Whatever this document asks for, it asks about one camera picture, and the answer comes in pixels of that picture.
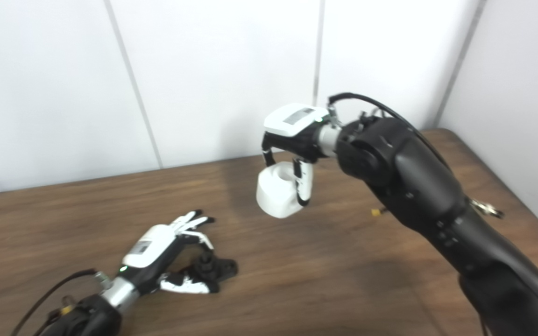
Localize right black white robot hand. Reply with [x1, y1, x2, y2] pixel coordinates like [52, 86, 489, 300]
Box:
[262, 103, 330, 207]

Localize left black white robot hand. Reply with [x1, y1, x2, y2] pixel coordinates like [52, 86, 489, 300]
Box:
[119, 210, 220, 295]

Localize round white plastic piece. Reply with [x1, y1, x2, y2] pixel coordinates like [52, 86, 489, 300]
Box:
[256, 163, 314, 219]

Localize black plastic holder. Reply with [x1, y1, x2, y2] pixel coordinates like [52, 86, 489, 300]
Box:
[183, 252, 239, 285]

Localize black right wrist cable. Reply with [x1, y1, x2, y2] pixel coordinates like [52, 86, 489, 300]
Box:
[327, 93, 452, 168]

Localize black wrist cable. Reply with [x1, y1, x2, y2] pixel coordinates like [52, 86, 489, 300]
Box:
[327, 93, 452, 168]
[11, 268, 111, 336]

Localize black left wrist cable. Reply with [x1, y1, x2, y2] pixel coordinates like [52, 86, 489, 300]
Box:
[11, 268, 111, 336]

